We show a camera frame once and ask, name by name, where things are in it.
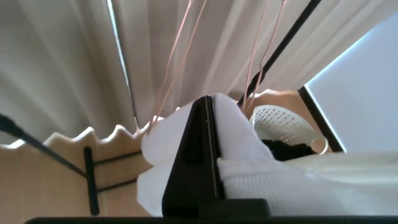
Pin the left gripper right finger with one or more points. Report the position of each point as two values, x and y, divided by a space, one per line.
233 208

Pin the pink clothes hanger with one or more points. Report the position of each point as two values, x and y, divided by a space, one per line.
151 124
247 90

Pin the black clothes rack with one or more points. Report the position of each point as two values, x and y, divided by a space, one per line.
281 46

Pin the white laundry basket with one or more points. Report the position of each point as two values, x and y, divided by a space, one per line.
280 124

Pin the black garment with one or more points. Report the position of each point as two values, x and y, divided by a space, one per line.
289 151

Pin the white printed T-shirt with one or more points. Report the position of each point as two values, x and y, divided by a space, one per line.
248 186

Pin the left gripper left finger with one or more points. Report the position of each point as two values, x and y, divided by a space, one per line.
189 161

